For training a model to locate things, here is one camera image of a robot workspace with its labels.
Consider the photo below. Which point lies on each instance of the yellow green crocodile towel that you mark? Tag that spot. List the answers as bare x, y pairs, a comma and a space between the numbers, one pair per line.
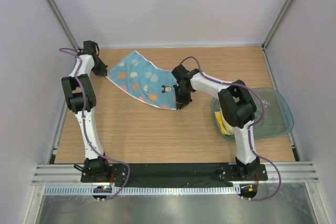
224, 127

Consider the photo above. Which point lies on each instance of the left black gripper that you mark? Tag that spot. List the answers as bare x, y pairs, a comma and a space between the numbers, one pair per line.
103, 72

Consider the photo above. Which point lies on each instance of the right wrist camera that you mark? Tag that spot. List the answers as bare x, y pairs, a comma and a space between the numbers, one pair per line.
181, 73

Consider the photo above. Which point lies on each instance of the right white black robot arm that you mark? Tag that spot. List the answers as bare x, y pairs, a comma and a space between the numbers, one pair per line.
237, 107

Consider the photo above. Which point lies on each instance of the blue cartoon mouse towel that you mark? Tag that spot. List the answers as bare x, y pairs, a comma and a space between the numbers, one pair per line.
142, 80

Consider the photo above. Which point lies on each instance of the aluminium frame rail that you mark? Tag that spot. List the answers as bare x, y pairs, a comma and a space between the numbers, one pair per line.
287, 172

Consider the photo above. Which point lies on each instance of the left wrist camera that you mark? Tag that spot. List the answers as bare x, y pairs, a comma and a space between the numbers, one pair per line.
90, 48

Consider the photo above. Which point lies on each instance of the white slotted cable duct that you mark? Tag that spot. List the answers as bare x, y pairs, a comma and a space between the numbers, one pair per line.
136, 191

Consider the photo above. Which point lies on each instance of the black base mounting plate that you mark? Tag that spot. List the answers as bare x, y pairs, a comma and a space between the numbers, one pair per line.
175, 175

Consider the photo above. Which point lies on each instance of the teal transparent plastic tub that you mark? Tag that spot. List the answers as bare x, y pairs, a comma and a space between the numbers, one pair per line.
277, 120

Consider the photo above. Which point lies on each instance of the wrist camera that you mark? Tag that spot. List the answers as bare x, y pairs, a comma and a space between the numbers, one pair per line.
181, 73
90, 48

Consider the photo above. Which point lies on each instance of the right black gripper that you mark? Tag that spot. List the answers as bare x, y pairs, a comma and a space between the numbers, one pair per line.
181, 103

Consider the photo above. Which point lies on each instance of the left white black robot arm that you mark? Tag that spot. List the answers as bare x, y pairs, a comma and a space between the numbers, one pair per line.
81, 100

